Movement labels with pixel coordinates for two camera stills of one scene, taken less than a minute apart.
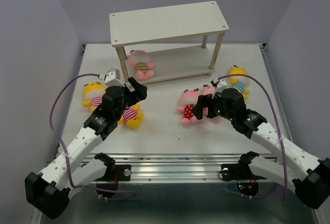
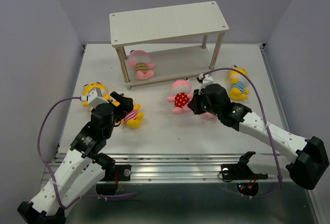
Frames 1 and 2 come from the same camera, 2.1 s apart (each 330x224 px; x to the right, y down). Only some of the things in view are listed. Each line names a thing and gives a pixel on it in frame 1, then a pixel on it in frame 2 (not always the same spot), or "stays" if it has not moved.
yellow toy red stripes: x=132 y=117 stays
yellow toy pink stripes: x=93 y=93 stays
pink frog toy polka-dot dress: x=188 y=100 → x=181 y=99
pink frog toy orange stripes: x=140 y=61 stays
